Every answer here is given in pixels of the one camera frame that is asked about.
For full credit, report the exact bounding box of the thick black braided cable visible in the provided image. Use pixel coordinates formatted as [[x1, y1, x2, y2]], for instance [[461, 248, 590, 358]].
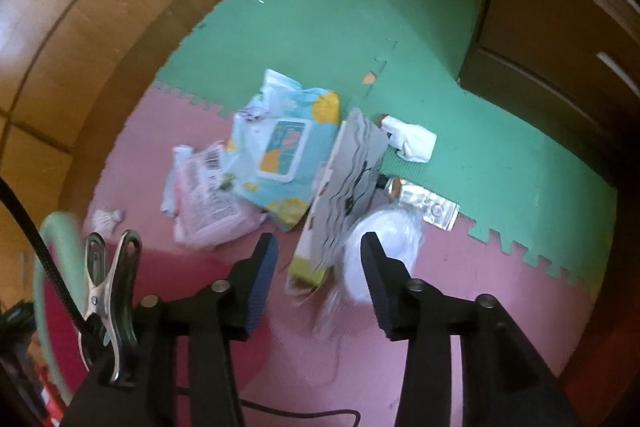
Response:
[[0, 179, 96, 340]]

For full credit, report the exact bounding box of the white crumpled plastic bag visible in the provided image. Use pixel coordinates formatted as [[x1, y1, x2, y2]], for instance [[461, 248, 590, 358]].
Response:
[[315, 207, 426, 343]]

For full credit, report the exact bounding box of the white crumpled paper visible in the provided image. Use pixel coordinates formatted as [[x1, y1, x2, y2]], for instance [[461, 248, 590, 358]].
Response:
[[382, 116, 437, 164]]

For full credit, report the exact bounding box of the metal spring clip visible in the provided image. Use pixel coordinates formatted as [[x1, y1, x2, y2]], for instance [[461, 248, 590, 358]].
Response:
[[82, 229, 143, 383]]

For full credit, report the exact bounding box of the red bin with green rim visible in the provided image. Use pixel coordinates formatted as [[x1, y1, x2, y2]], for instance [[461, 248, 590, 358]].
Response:
[[32, 211, 275, 413]]

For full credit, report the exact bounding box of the white cardboard box wavy print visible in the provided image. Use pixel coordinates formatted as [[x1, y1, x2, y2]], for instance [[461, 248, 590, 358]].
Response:
[[285, 107, 388, 295]]

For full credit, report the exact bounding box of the pink foam floor mat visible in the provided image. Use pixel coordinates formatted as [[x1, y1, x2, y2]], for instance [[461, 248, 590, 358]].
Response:
[[85, 79, 601, 427]]

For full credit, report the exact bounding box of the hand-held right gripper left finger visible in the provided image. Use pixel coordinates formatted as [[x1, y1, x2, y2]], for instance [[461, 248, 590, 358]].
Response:
[[65, 233, 279, 427]]

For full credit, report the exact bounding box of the metal nightstand drawer handle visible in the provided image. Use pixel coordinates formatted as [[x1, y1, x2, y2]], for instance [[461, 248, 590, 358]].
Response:
[[596, 51, 640, 96]]

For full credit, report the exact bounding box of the dark wooden nightstand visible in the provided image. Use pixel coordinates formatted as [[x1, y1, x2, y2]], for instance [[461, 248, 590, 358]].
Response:
[[457, 0, 640, 188]]

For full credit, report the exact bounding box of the thin black cable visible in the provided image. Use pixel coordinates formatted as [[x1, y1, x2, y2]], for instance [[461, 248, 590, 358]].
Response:
[[175, 386, 361, 427]]

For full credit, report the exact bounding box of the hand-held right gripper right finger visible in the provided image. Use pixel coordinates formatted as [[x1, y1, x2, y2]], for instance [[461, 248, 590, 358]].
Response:
[[360, 231, 586, 427]]

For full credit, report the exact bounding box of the white feather shuttlecock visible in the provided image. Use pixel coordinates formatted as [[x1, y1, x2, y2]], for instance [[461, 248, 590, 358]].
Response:
[[89, 207, 125, 230]]

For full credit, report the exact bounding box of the green foam floor mat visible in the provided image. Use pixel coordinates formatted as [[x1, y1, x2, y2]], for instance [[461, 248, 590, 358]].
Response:
[[155, 0, 621, 303]]

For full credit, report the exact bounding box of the blue yellow wet wipe pack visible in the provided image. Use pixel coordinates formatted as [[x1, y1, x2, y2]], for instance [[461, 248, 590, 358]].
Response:
[[227, 69, 343, 233]]

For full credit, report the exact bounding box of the wooden wardrobe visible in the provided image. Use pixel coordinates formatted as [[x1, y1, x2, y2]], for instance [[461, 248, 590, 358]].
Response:
[[0, 0, 266, 258]]

